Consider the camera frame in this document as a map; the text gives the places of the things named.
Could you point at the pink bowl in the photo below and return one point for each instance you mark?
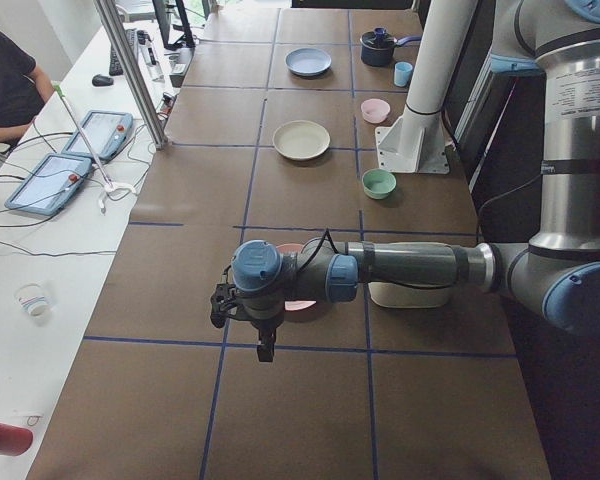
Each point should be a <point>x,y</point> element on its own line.
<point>374,110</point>

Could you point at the teach pendant tablet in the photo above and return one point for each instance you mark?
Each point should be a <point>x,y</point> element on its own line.
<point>51,185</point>
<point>107,131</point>

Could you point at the pink plate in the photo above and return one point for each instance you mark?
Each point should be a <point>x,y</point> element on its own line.
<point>296,305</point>

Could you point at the far teach pendant tablet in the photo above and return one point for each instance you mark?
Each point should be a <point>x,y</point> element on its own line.
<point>107,131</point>

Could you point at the black computer mouse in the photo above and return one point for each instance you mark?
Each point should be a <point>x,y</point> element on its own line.
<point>100,80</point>

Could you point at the light blue cup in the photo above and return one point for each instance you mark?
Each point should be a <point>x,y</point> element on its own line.
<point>402,73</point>

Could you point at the green bowl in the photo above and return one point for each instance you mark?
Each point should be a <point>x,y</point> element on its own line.
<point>378,184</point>

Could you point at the near teach pendant tablet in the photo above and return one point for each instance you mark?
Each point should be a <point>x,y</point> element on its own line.
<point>51,185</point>

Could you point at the red cylinder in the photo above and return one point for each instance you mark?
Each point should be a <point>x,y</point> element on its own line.
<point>14,440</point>

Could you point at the dark blue pot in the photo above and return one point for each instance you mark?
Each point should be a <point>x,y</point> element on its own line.
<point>378,46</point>

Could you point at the blue plate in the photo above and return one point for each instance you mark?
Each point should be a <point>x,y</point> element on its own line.
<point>308,62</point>

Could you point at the cream toaster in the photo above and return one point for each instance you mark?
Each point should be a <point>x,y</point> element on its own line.
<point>399,297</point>

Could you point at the cream plate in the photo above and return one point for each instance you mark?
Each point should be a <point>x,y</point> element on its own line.
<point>301,140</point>

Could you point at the white stick with green tip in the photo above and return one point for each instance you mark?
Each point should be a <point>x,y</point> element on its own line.
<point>110,186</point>

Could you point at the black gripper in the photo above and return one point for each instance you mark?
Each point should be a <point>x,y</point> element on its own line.
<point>263,323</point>

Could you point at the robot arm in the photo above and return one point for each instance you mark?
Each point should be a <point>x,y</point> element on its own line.
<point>556,274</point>

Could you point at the white mounting pillar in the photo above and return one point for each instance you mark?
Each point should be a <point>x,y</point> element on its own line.
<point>415,143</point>

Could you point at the seated person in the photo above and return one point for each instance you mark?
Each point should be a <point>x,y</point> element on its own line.
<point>24,90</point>

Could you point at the aluminium frame post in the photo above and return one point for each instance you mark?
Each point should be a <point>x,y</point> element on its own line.
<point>115,31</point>

